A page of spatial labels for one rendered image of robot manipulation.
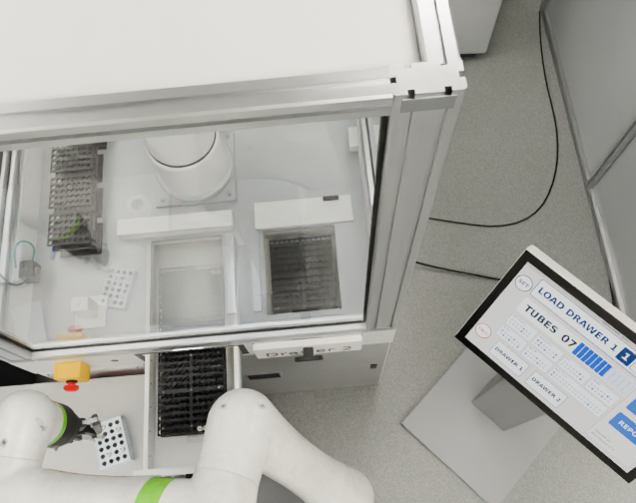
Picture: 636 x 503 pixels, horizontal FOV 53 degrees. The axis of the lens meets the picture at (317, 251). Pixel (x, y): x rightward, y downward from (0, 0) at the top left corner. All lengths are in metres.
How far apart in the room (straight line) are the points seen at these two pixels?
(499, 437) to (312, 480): 1.41
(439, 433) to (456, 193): 1.05
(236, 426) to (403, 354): 1.60
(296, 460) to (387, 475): 1.37
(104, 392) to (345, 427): 1.03
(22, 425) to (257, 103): 0.82
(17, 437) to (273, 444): 0.47
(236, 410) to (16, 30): 0.66
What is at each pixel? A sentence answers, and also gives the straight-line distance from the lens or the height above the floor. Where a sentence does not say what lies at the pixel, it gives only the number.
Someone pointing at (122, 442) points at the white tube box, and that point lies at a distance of 1.90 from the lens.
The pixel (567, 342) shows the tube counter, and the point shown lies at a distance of 1.58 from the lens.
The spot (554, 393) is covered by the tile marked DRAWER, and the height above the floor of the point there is 1.01.
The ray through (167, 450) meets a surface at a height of 0.84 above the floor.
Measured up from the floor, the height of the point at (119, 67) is 1.97.
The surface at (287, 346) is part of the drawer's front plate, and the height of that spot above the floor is 0.93.
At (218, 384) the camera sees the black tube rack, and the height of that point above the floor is 0.90.
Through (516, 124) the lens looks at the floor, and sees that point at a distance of 3.14.
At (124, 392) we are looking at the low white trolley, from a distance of 1.93.
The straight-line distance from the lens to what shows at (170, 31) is 0.81.
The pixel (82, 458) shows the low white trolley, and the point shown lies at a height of 0.76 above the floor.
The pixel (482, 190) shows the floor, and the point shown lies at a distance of 2.93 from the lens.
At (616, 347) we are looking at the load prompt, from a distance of 1.56.
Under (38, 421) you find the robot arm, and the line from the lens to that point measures 1.32.
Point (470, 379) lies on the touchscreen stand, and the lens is 2.61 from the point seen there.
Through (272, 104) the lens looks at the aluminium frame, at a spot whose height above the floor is 1.99.
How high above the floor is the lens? 2.56
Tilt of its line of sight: 69 degrees down
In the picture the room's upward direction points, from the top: 7 degrees counter-clockwise
